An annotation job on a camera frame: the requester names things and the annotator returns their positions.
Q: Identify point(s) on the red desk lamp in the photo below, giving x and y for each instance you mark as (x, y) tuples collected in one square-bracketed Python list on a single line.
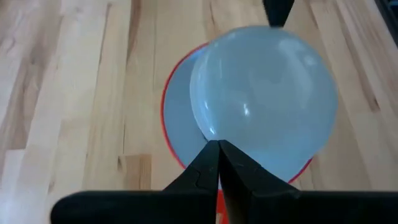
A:
[(177, 118)]

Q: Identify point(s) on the light blue upturned bowl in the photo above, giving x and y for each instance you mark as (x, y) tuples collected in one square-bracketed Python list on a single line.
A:
[(264, 93)]

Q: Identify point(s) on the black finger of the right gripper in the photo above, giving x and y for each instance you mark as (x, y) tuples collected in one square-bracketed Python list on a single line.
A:
[(278, 11)]

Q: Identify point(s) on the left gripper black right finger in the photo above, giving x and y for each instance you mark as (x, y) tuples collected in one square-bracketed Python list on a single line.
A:
[(295, 208)]

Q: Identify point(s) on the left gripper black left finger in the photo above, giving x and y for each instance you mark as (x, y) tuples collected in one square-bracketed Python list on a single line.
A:
[(155, 208)]

